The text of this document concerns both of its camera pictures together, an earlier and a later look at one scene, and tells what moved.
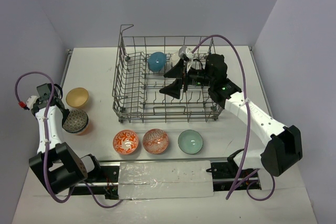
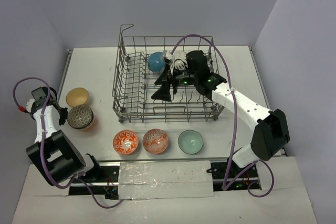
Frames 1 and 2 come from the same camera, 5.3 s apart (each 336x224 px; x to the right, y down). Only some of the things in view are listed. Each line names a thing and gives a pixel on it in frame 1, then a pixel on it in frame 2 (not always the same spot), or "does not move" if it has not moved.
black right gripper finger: x=173 y=89 to x=163 y=93
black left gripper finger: x=65 y=113 does not move
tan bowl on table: x=76 y=97 does not move
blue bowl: x=157 y=61 does not move
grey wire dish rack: x=163 y=79 does not move
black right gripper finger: x=177 y=71 to x=163 y=75
